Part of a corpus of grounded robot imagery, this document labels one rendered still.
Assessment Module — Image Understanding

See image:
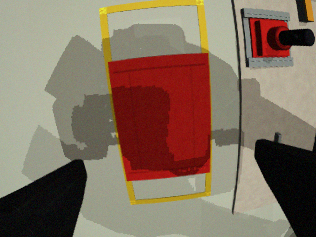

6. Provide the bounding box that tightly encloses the yellow rectangular frame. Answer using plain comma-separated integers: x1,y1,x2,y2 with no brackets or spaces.
98,0,212,204

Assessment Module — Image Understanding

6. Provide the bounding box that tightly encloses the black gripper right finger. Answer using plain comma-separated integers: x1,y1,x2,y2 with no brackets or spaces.
254,139,316,237

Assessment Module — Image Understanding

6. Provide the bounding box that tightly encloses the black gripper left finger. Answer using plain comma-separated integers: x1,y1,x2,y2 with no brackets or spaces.
0,159,88,237

